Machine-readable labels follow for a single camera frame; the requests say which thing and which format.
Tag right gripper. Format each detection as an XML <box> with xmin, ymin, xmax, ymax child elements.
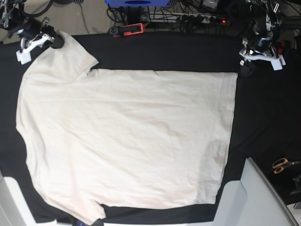
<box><xmin>18</xmin><ymin>17</ymin><xmax>64</xmax><ymax>49</ymax></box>

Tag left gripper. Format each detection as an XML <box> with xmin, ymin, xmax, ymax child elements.
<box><xmin>241</xmin><ymin>32</ymin><xmax>277</xmax><ymax>77</ymax></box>

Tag white T-shirt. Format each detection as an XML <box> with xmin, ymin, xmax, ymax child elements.
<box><xmin>16</xmin><ymin>32</ymin><xmax>238</xmax><ymax>225</ymax></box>

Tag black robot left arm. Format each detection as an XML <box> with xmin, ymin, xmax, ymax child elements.
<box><xmin>239</xmin><ymin>0</ymin><xmax>301</xmax><ymax>77</ymax></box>

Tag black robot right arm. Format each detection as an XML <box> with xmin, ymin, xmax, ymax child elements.
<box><xmin>0</xmin><ymin>0</ymin><xmax>64</xmax><ymax>52</ymax></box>

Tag red black clamp right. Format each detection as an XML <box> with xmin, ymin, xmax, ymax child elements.
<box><xmin>277</xmin><ymin>40</ymin><xmax>285</xmax><ymax>55</ymax></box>

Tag red black clamp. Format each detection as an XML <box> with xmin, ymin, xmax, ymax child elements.
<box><xmin>109</xmin><ymin>23</ymin><xmax>145</xmax><ymax>37</ymax></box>
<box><xmin>277</xmin><ymin>40</ymin><xmax>285</xmax><ymax>55</ymax></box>

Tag black table cloth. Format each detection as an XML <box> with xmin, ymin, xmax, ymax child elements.
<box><xmin>0</xmin><ymin>32</ymin><xmax>301</xmax><ymax>223</ymax></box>

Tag red black clamp top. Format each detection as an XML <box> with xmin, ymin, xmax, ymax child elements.
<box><xmin>109</xmin><ymin>23</ymin><xmax>145</xmax><ymax>37</ymax></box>

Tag blue box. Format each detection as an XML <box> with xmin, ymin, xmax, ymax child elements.
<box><xmin>104</xmin><ymin>0</ymin><xmax>169</xmax><ymax>7</ymax></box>

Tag white power strip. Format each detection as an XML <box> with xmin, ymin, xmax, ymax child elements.
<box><xmin>149</xmin><ymin>12</ymin><xmax>228</xmax><ymax>25</ymax></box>

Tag black device right edge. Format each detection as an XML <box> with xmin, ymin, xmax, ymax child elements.
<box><xmin>290</xmin><ymin>175</ymin><xmax>301</xmax><ymax>195</ymax></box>

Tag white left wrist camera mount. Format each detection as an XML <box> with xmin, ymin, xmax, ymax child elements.
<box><xmin>239</xmin><ymin>48</ymin><xmax>286</xmax><ymax>71</ymax></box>

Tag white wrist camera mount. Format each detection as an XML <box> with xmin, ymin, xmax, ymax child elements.
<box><xmin>239</xmin><ymin>48</ymin><xmax>286</xmax><ymax>71</ymax></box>
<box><xmin>16</xmin><ymin>34</ymin><xmax>51</xmax><ymax>65</ymax></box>

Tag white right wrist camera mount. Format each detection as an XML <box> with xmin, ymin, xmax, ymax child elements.
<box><xmin>16</xmin><ymin>34</ymin><xmax>51</xmax><ymax>65</ymax></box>

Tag orange handled scissors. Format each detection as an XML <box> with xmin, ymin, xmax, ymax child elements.
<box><xmin>272</xmin><ymin>158</ymin><xmax>301</xmax><ymax>174</ymax></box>

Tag white frame right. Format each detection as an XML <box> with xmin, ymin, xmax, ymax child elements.
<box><xmin>213</xmin><ymin>158</ymin><xmax>298</xmax><ymax>226</ymax></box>

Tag white frame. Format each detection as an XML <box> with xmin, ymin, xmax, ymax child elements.
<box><xmin>213</xmin><ymin>158</ymin><xmax>298</xmax><ymax>226</ymax></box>
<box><xmin>0</xmin><ymin>175</ymin><xmax>58</xmax><ymax>226</ymax></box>

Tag white frame left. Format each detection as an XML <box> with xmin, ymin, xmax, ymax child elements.
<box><xmin>0</xmin><ymin>175</ymin><xmax>58</xmax><ymax>226</ymax></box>

